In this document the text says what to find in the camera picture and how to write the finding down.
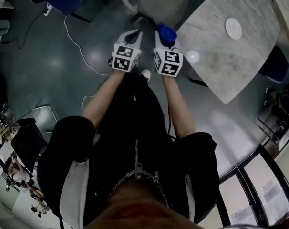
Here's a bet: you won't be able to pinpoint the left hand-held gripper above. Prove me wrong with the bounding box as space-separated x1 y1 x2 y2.
111 29 144 73

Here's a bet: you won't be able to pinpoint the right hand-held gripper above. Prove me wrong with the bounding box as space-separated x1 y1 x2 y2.
153 31 185 78

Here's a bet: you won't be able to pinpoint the blue cloth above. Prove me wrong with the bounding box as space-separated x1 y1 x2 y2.
156 22 178 48

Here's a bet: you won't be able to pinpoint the grey shell chair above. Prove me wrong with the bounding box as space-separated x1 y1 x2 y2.
112 0 189 31

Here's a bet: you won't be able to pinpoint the person's left forearm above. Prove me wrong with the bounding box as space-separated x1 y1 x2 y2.
81 70 125 131

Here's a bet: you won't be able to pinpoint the person's right forearm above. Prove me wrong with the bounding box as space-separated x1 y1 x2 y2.
161 75 196 140

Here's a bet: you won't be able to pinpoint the black office chair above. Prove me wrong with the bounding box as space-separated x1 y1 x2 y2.
10 118 49 174

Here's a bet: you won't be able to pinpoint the person's right white shoe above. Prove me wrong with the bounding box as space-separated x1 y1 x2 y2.
140 69 152 82

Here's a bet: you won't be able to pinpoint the grey marble table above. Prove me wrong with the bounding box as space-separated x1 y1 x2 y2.
176 0 281 104

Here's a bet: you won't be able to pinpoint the white plate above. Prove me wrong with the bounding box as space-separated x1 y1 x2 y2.
225 17 242 40

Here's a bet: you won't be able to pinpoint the person's black trousers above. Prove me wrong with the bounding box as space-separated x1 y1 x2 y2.
96 73 174 157

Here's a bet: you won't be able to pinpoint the person's black top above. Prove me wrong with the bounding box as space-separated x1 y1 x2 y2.
37 115 219 229

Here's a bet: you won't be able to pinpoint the person's white vest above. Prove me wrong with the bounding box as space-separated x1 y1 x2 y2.
60 160 196 226

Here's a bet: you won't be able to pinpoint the black framed glass door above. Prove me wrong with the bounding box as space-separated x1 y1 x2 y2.
216 144 289 227

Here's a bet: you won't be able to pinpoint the person's chin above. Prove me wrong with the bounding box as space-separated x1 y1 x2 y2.
80 187 202 229

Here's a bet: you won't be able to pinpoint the white cable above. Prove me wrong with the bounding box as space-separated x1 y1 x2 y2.
63 15 112 76

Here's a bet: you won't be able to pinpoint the black cable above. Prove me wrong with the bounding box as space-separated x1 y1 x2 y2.
166 104 176 140

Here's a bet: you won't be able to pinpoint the chrome tube floor frame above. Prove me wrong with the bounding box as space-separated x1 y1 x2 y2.
34 105 58 133

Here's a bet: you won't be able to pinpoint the silver neck chain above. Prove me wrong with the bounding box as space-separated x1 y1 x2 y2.
105 170 169 208

